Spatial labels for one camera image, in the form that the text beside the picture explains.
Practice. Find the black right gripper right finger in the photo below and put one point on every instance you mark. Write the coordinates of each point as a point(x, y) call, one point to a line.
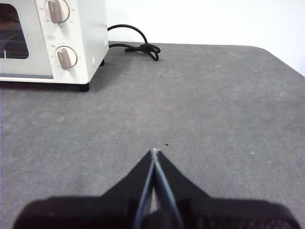
point(214, 212)

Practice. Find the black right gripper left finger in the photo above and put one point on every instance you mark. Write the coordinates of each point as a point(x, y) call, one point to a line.
point(107, 210)

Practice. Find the beige oven knob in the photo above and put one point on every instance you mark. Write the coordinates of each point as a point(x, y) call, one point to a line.
point(66, 58)
point(57, 10)

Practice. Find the cream white toaster oven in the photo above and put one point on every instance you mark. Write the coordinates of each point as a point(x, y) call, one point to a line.
point(90, 35)

